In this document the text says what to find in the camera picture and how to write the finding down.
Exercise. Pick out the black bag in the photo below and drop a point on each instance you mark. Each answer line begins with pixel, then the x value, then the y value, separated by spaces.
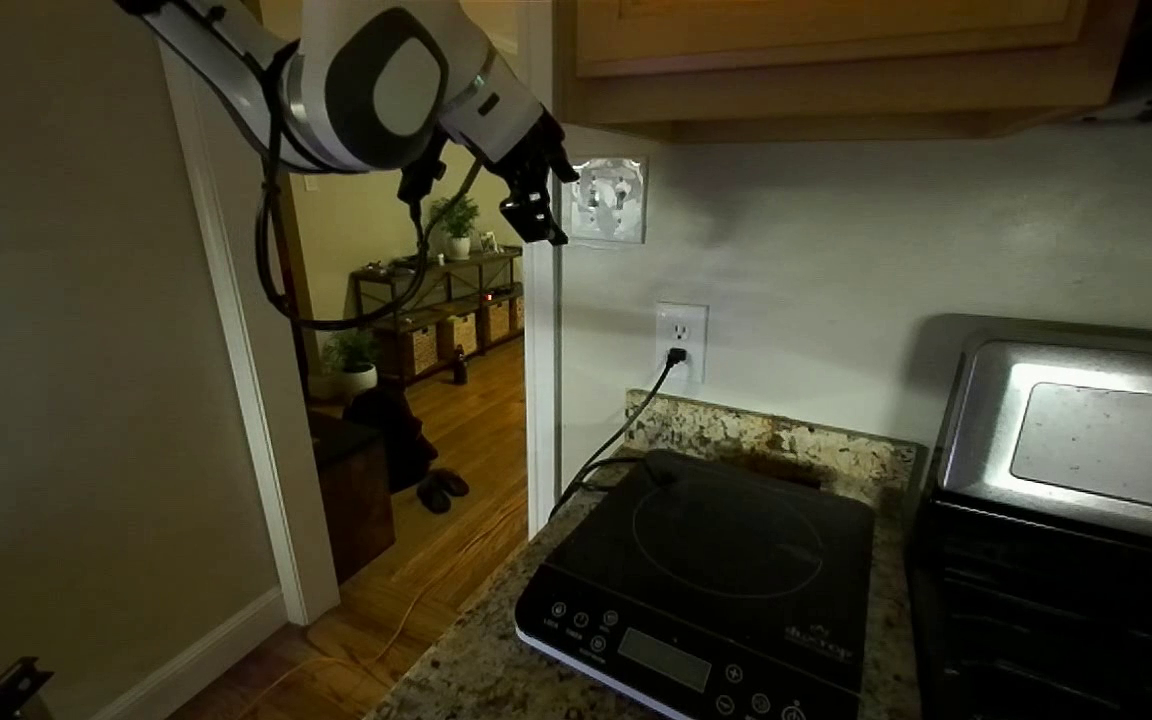
pixel 397 432

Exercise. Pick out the white double switch plate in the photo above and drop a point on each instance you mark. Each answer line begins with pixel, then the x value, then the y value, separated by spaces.
pixel 603 229

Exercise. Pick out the white switch toggle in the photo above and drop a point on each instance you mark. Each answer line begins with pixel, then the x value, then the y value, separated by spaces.
pixel 625 200
pixel 596 200

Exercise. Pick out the potted plant in white pot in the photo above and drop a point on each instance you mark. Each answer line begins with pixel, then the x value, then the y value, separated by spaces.
pixel 356 359
pixel 458 224

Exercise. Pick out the white wall outlet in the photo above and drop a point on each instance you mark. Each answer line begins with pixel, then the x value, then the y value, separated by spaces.
pixel 678 324

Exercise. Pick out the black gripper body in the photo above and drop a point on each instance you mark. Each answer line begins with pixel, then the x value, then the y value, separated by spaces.
pixel 536 152

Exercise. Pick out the dark wooden console shelf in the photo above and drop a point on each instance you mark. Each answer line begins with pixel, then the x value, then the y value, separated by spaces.
pixel 435 309

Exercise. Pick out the dark wooden box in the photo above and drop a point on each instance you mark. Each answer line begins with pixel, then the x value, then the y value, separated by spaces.
pixel 356 503

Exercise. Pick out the black induction cooktop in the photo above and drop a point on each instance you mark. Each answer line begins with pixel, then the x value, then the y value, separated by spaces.
pixel 708 574

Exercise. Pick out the black clamp object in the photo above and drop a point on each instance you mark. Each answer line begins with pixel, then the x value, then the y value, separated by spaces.
pixel 11 686

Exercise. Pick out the white baseboard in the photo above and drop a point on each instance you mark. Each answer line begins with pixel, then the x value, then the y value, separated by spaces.
pixel 196 660

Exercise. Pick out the wooden wall cabinet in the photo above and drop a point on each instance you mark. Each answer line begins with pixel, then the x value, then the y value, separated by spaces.
pixel 817 53

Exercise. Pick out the white door frame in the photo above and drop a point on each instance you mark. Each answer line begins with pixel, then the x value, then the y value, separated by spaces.
pixel 288 532

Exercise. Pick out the pair of dark shoes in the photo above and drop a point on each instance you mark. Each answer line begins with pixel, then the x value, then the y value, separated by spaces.
pixel 443 485

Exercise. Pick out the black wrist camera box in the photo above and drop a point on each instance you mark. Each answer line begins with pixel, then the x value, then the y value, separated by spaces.
pixel 421 175

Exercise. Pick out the silver and black toaster oven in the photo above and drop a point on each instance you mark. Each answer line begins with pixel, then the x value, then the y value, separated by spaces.
pixel 1070 532

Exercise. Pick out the brown storage basket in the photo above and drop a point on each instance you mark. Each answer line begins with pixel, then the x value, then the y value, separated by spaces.
pixel 499 323
pixel 458 332
pixel 408 355

